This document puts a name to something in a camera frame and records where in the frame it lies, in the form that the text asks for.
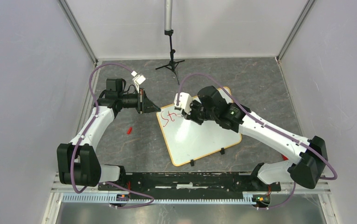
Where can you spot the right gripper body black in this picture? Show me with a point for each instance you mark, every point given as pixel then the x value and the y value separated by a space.
pixel 197 114

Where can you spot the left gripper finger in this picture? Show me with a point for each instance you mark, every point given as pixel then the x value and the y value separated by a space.
pixel 149 99
pixel 151 108

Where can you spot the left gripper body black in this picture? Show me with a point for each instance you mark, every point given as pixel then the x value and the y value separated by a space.
pixel 140 101

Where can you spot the whiteboard with yellow edge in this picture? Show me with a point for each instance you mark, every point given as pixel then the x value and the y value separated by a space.
pixel 187 141

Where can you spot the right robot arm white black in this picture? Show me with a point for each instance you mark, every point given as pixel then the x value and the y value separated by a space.
pixel 306 158

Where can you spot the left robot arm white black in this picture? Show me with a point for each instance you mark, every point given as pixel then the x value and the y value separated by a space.
pixel 77 160

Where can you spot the black tripod stand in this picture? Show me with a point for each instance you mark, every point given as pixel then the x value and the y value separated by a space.
pixel 168 31

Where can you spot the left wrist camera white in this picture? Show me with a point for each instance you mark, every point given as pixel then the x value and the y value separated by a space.
pixel 137 80

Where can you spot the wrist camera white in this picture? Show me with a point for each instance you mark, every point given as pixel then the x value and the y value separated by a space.
pixel 137 80
pixel 183 102

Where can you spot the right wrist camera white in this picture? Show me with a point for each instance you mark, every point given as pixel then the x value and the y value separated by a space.
pixel 183 102

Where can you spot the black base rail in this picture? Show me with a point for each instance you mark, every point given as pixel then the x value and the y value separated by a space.
pixel 193 185

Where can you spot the left aluminium frame post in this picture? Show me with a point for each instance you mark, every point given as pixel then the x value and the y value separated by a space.
pixel 77 29

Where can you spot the aluminium frame post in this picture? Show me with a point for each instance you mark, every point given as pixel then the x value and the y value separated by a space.
pixel 77 29
pixel 296 27

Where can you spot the right aluminium frame post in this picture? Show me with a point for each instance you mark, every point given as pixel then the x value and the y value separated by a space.
pixel 296 27

